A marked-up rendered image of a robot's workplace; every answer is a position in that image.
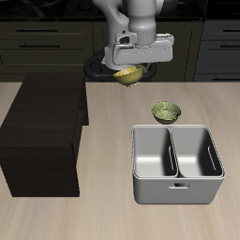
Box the flat black base plate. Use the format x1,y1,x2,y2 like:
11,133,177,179
82,51,158,83

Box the white two-bin basket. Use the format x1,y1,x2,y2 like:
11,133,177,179
130,124,227,206

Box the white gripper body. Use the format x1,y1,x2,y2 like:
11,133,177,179
112,33,175,67

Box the dark kitchen cupboards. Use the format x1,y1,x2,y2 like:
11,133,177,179
0,0,240,83

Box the yellow bowl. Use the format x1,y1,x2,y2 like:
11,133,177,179
112,64,145,88

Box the dark wooden cabinet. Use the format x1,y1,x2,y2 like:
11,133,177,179
0,72,90,199

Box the green bowl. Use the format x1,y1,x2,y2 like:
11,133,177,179
151,100,183,126

